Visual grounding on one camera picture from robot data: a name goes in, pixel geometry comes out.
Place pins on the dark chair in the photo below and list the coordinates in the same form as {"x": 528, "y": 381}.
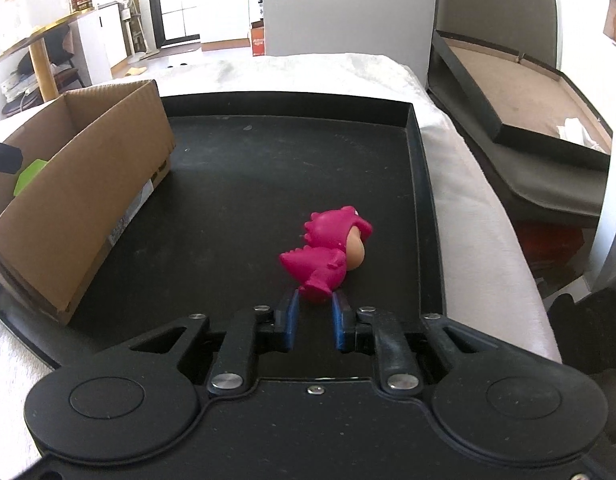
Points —
{"x": 62, "y": 77}

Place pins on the black shallow box lid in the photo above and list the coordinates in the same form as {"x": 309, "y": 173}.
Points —
{"x": 528, "y": 95}

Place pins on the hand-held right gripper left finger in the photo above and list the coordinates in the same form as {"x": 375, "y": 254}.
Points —
{"x": 288, "y": 320}

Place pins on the white crumpled tissue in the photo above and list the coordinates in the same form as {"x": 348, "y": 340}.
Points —
{"x": 580, "y": 135}

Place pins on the green hexagonal block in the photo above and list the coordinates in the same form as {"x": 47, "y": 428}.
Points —
{"x": 30, "y": 175}

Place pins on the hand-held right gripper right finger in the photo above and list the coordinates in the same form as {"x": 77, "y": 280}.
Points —
{"x": 340, "y": 322}

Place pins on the black tray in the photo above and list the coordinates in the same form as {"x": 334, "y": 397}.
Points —
{"x": 237, "y": 185}

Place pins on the brown cardboard box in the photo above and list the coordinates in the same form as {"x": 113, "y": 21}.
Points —
{"x": 87, "y": 170}

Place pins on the white kitchen cabinet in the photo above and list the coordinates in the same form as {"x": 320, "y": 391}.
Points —
{"x": 222, "y": 10}

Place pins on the orange cardboard box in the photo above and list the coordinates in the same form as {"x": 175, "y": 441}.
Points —
{"x": 258, "y": 42}

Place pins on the flat cardboard scrap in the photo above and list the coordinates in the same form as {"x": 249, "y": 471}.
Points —
{"x": 137, "y": 67}

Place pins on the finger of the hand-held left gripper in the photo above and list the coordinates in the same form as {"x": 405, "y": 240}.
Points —
{"x": 2, "y": 157}

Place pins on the black framed glass door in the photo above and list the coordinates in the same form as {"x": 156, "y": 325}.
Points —
{"x": 175, "y": 5}

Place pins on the stack of white papers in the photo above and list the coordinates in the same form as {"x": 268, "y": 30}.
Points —
{"x": 17, "y": 91}

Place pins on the wooden table with gold top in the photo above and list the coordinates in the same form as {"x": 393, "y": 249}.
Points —
{"x": 42, "y": 77}

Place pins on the white low cabinet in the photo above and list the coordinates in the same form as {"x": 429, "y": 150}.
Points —
{"x": 100, "y": 45}

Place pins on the pink dinosaur figure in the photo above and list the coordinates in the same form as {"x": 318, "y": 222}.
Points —
{"x": 328, "y": 255}

